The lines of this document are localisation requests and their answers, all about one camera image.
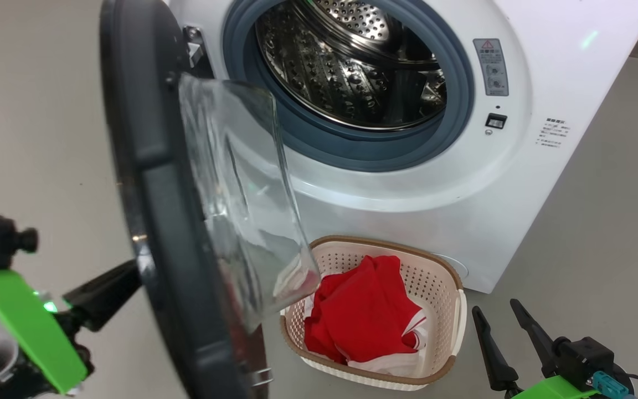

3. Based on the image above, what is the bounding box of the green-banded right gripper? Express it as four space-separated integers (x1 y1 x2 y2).
471 299 602 399

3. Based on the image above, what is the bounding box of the right camera cable teal connector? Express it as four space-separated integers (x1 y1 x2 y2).
592 371 638 399

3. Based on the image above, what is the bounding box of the white front-load washing machine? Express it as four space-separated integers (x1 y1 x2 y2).
164 0 638 294

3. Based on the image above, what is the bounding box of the grey warning label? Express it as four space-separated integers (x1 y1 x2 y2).
473 38 510 97

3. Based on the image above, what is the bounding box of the dark grey round glass door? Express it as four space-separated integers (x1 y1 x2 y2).
99 0 322 399

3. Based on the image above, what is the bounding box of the cream basket with brown rim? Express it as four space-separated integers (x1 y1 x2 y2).
279 236 468 391

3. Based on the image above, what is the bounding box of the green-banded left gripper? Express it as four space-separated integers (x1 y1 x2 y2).
0 259 143 395

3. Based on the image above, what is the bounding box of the plain red garment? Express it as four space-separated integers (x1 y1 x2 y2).
319 255 426 364

